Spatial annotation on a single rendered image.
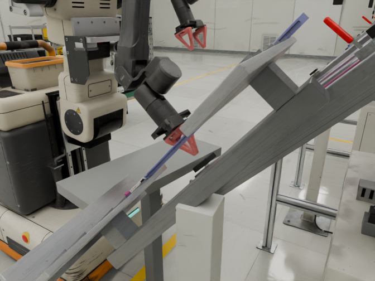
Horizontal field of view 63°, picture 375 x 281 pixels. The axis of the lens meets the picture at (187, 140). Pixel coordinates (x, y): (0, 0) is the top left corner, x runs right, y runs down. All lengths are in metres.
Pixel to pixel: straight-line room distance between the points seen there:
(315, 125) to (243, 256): 1.13
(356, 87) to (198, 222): 0.34
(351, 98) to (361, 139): 1.56
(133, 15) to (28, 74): 0.79
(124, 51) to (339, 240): 0.67
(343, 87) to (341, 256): 0.38
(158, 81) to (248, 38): 9.34
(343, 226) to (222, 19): 9.65
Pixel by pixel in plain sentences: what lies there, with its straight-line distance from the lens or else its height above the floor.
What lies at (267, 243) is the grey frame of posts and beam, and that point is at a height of 0.03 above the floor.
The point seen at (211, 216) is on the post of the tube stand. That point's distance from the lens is 0.45.
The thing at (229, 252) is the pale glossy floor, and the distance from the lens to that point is 1.66.
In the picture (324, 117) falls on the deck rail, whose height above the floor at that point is 0.94.
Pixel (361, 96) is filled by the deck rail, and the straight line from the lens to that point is 0.59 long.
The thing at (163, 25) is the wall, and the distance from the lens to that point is 11.41.
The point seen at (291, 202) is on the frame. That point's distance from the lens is 1.52.
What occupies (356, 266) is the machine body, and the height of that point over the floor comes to 0.62.
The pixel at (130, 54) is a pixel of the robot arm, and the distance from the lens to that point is 0.73.
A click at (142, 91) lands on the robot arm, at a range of 0.72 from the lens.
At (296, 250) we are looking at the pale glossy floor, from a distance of 1.75.
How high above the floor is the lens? 1.10
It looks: 22 degrees down
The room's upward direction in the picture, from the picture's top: straight up
